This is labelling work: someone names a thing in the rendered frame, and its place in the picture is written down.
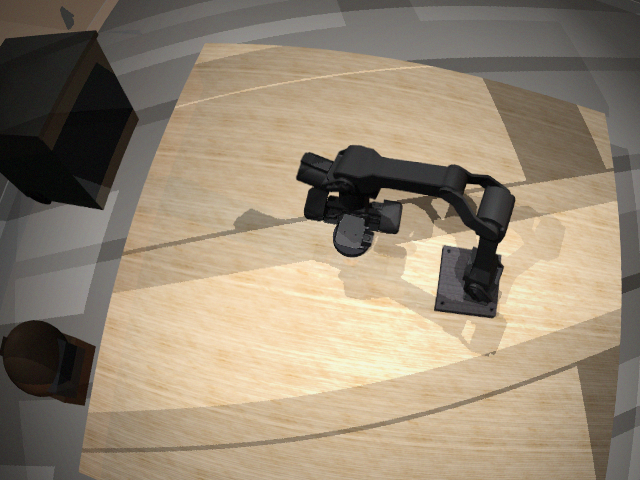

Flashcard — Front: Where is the dark grey round pedestal with shaft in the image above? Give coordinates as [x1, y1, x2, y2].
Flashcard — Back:
[333, 224, 370, 258]

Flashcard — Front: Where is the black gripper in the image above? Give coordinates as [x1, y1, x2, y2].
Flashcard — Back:
[304, 187, 403, 234]

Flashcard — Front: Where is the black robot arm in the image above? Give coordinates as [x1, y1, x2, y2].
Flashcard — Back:
[296, 145, 516, 306]

